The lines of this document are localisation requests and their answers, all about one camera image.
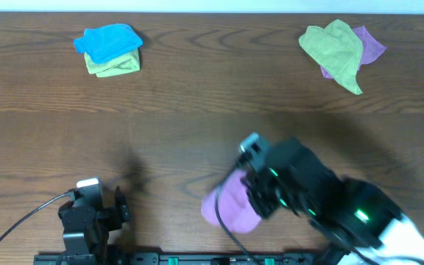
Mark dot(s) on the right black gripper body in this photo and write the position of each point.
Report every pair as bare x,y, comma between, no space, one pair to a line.
270,201

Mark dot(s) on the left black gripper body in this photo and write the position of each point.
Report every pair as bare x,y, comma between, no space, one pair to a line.
112,214

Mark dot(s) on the purple microfiber cloth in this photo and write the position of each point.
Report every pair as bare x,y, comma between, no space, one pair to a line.
235,210

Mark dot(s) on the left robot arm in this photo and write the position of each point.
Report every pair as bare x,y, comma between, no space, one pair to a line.
87,224

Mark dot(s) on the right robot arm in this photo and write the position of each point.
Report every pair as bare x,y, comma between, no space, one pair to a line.
362,223

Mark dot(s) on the folded green cloth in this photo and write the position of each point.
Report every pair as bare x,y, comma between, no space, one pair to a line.
124,64

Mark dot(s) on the crumpled green cloth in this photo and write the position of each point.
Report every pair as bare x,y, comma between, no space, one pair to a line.
309,42

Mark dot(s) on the folded blue cloth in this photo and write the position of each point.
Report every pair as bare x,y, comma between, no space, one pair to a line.
107,42

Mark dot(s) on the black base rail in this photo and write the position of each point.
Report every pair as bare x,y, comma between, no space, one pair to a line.
153,258

